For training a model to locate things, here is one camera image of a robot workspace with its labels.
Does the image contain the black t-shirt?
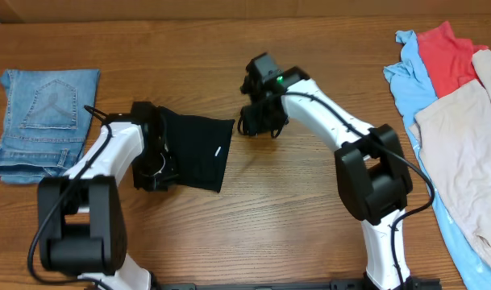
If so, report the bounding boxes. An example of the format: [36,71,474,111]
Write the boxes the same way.
[159,106,235,193]

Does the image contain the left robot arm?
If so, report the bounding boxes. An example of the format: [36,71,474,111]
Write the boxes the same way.
[27,101,178,290]

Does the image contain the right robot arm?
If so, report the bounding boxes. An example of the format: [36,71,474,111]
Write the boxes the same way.
[238,53,413,289]

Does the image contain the folded blue denim jeans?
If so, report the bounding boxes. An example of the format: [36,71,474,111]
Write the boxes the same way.
[0,69,100,184]

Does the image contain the light blue garment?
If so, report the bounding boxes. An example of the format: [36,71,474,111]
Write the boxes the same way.
[383,30,491,290]

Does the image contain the red garment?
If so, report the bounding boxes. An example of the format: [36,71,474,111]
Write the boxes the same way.
[418,21,489,98]

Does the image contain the beige garment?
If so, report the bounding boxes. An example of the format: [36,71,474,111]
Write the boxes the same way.
[410,50,491,269]

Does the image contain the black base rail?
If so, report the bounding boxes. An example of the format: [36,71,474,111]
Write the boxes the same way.
[157,276,443,290]

